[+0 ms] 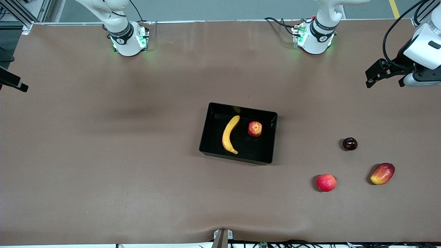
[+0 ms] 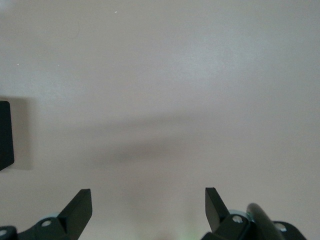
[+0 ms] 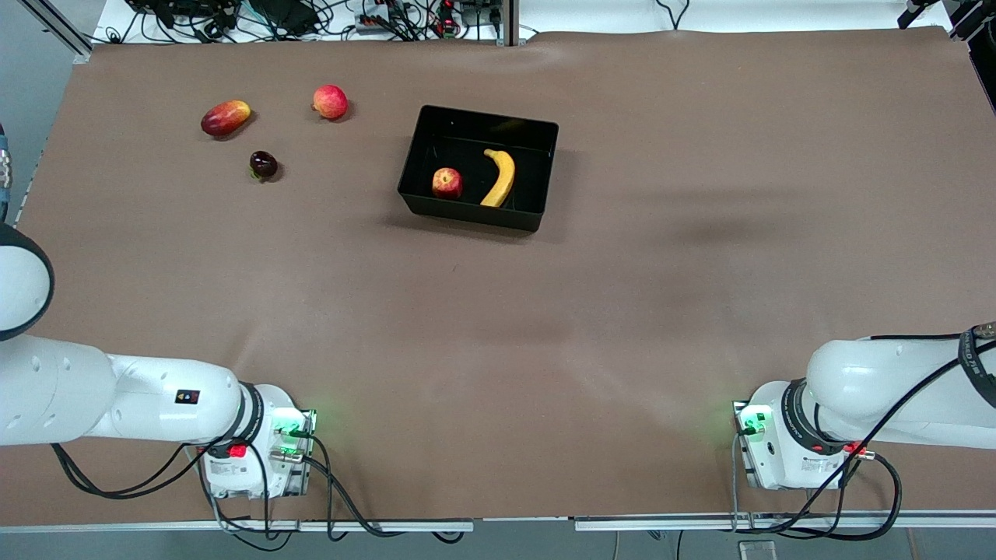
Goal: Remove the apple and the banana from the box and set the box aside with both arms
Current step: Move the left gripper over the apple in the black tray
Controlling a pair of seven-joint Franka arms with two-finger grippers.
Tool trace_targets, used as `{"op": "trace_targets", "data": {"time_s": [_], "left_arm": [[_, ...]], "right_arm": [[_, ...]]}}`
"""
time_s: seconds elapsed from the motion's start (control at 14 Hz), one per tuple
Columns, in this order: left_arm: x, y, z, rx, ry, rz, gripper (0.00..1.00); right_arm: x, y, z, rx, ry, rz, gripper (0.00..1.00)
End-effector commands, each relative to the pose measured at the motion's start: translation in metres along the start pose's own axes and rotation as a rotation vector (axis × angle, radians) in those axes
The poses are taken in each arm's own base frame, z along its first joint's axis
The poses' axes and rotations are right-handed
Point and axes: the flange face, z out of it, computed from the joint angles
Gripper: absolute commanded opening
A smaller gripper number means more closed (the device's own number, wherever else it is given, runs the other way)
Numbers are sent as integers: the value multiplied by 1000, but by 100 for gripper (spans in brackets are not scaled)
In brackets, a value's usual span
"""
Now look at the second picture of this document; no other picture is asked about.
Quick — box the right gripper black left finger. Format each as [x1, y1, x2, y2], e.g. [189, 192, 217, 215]
[16, 188, 93, 240]

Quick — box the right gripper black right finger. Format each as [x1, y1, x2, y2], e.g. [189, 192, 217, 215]
[201, 187, 251, 240]

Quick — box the black rounded-corner block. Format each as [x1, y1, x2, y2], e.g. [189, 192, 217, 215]
[0, 100, 15, 172]

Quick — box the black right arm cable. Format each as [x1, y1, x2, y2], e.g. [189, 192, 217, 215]
[246, 202, 285, 240]

